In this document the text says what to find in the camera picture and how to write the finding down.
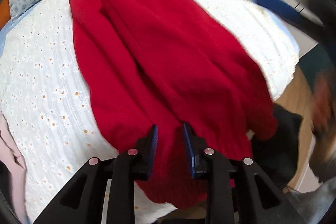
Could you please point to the person right hand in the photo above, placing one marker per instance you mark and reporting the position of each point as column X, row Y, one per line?
column 323, row 107

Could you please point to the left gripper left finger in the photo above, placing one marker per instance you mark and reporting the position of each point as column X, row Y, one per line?
column 81, row 199

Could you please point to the red polo sweater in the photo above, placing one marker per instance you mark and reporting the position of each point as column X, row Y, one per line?
column 166, row 63

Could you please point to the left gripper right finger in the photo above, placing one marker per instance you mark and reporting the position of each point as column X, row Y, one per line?
column 237, row 191

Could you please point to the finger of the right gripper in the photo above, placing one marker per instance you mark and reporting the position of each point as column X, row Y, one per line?
column 289, row 14

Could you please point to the white daisy eyelet blanket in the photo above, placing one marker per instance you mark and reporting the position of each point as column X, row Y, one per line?
column 46, row 101

